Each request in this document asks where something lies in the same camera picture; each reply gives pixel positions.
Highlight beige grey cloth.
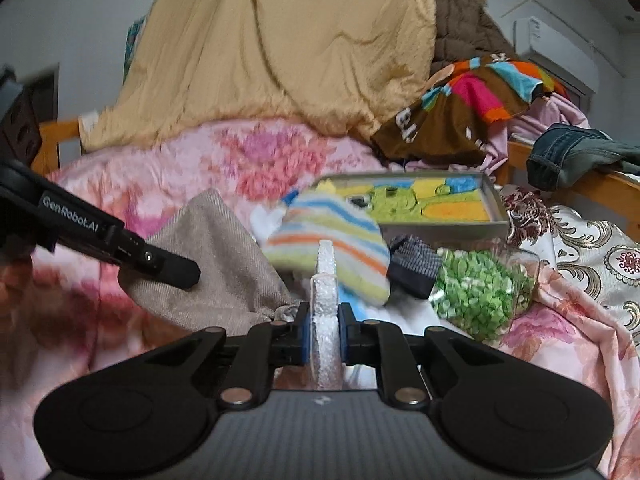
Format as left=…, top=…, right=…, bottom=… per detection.
left=118, top=190, right=295, bottom=336

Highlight dark checked sock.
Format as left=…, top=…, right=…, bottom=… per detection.
left=387, top=235, right=442, bottom=300

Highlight striped colourful sock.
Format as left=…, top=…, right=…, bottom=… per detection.
left=262, top=188, right=390, bottom=307

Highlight pink floral bed sheet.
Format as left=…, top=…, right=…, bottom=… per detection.
left=1, top=119, right=639, bottom=479

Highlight green pellets plastic bag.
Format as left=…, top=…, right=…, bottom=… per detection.
left=428, top=242, right=540, bottom=344

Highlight cartoon colourful tray towel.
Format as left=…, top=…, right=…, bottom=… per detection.
left=316, top=176, right=498, bottom=224

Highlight grey metal tray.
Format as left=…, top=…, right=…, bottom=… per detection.
left=312, top=170, right=510, bottom=243

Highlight brown multicolour striped blanket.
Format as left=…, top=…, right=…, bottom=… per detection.
left=371, top=54, right=567, bottom=166

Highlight white gold ornate bedspread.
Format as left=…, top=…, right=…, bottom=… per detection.
left=499, top=185, right=639, bottom=342

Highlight blue denim jeans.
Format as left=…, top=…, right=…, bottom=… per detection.
left=526, top=122, right=639, bottom=192

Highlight yellow quilt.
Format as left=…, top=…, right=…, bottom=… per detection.
left=80, top=0, right=436, bottom=151

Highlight brown padded jacket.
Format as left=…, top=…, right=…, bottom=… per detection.
left=431, top=0, right=518, bottom=75

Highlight white air conditioner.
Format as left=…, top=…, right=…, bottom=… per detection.
left=513, top=16, right=600, bottom=96

